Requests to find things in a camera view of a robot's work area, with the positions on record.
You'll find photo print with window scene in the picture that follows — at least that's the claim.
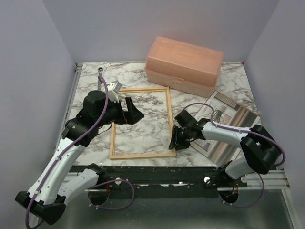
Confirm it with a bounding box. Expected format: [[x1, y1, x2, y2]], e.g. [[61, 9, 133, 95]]
[[191, 91, 260, 167]]

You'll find light wooden picture frame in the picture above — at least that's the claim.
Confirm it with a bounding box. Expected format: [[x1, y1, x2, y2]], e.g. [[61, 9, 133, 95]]
[[110, 87, 176, 160]]

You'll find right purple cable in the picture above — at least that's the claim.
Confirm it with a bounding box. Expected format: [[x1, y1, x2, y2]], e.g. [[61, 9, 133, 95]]
[[183, 103, 286, 208]]

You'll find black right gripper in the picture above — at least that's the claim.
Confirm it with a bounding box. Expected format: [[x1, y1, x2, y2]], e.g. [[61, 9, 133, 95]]
[[169, 125, 192, 151]]

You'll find translucent orange plastic box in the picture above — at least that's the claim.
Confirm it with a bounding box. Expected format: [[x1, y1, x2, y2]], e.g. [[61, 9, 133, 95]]
[[145, 36, 224, 98]]

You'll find silver ratchet wrench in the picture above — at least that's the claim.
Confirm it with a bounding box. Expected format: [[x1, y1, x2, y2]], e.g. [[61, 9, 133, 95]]
[[97, 67, 103, 91]]

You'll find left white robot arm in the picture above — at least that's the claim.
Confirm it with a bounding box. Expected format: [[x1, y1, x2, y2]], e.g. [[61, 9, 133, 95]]
[[15, 90, 144, 225]]

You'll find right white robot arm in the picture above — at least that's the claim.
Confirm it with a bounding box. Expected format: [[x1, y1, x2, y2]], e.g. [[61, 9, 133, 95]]
[[169, 110, 282, 187]]

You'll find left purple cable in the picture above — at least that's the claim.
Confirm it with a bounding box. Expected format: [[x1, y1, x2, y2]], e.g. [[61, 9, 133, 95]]
[[25, 73, 135, 229]]

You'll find black table edge rail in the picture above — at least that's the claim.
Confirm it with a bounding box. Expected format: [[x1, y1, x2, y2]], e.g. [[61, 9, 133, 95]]
[[66, 164, 248, 200]]

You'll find aluminium side rail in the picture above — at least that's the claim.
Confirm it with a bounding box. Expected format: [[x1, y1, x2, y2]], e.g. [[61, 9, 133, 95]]
[[63, 63, 83, 126]]

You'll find purple cable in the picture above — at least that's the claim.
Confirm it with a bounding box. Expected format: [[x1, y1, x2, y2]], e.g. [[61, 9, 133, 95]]
[[25, 73, 135, 229], [183, 103, 286, 208]]

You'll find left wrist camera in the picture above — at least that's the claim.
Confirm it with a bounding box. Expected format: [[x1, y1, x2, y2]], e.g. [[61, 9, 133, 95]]
[[107, 81, 122, 103]]

